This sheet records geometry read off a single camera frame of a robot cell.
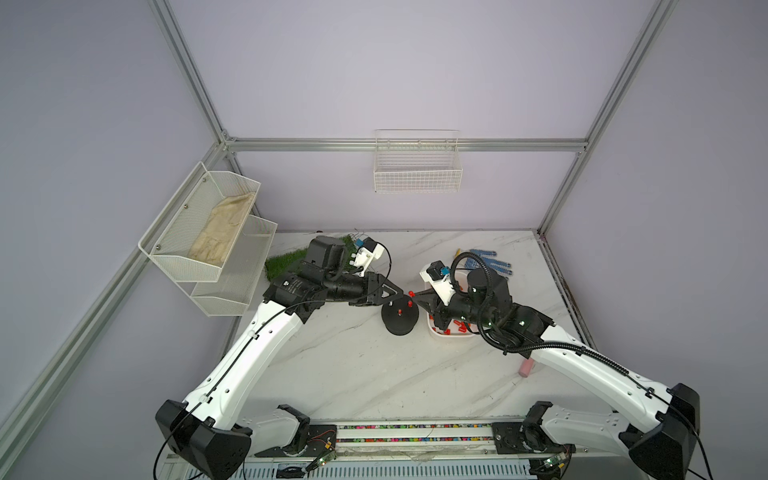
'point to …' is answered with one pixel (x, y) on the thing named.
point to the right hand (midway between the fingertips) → (418, 300)
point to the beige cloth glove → (221, 231)
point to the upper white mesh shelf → (193, 236)
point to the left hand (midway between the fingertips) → (396, 299)
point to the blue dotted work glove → (481, 259)
